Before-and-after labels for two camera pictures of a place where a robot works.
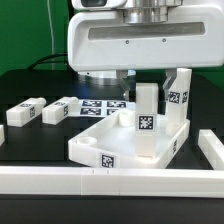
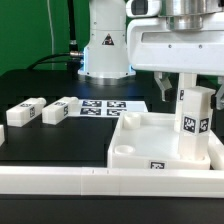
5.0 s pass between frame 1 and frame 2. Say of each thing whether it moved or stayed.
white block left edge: stayed
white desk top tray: moved
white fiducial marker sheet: stayed
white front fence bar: stayed
